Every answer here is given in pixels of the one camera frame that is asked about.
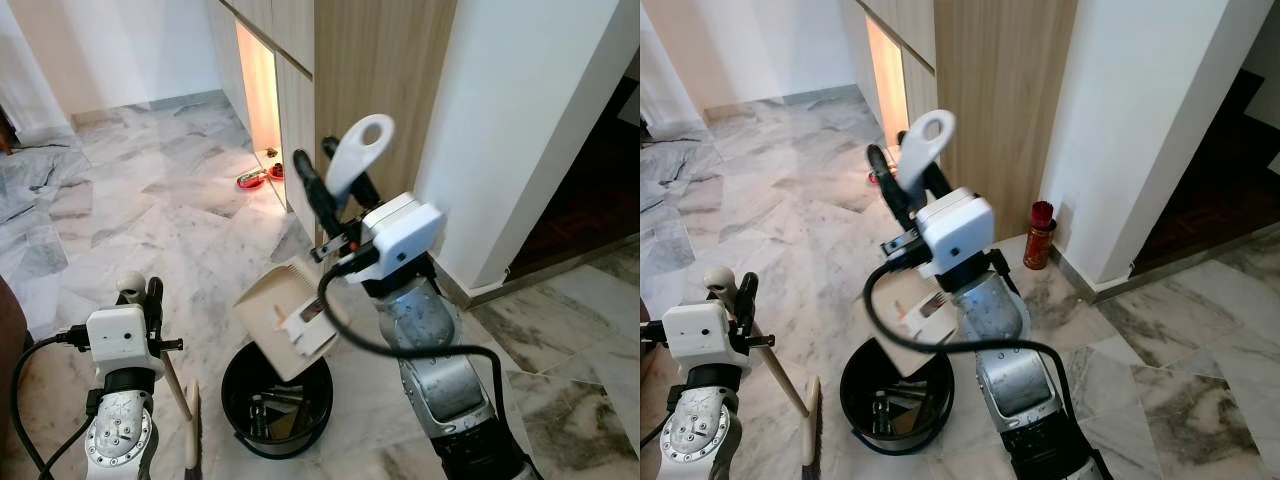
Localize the black round bucket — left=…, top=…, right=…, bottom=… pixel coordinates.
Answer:
left=220, top=340, right=335, bottom=461
left=840, top=338, right=953, bottom=458

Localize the wooden broom with purple bristles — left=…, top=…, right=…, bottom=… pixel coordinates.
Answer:
left=703, top=266, right=822, bottom=467
left=117, top=270, right=202, bottom=472

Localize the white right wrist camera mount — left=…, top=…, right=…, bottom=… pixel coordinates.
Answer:
left=358, top=192, right=447, bottom=287
left=915, top=187, right=998, bottom=279

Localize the light wood cabinet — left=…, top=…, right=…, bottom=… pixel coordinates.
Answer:
left=855, top=0, right=1079, bottom=246
left=207, top=0, right=459, bottom=251

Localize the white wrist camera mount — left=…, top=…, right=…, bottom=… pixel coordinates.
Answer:
left=915, top=187, right=998, bottom=279
left=358, top=192, right=447, bottom=287
left=662, top=300, right=752, bottom=373
left=84, top=305, right=167, bottom=379

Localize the red spray can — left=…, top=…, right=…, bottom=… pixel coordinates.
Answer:
left=1023, top=200, right=1058, bottom=271

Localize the brown sofa edge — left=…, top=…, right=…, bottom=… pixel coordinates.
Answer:
left=0, top=275, right=29, bottom=401

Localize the beige dustpan with white handle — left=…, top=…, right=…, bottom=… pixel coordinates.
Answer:
left=232, top=113, right=397, bottom=384
left=858, top=109, right=959, bottom=379

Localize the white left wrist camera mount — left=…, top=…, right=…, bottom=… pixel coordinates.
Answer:
left=662, top=300, right=752, bottom=373
left=84, top=305, right=167, bottom=379

